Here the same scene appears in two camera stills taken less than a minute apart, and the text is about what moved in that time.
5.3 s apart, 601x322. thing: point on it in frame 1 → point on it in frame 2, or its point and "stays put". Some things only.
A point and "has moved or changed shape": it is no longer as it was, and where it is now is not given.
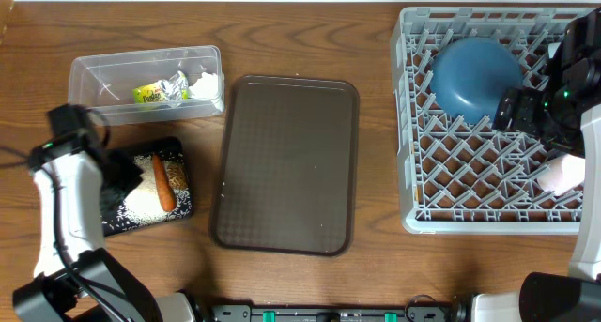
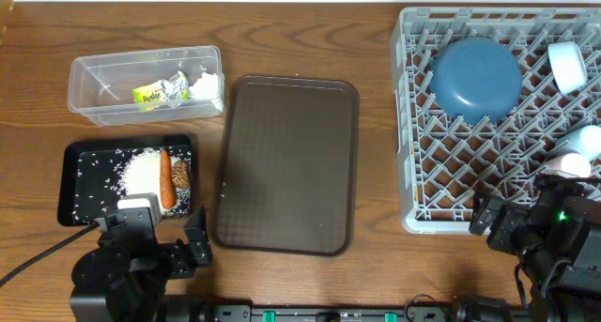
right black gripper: (526, 102) → (509, 217)
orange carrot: (167, 194) has moved or changed shape
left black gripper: (133, 175) → (187, 261)
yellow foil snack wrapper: (174, 91) stays put
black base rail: (334, 313) stays put
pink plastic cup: (564, 174) stays put
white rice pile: (143, 205) stays put
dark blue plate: (470, 76) stays put
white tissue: (207, 86) stays put
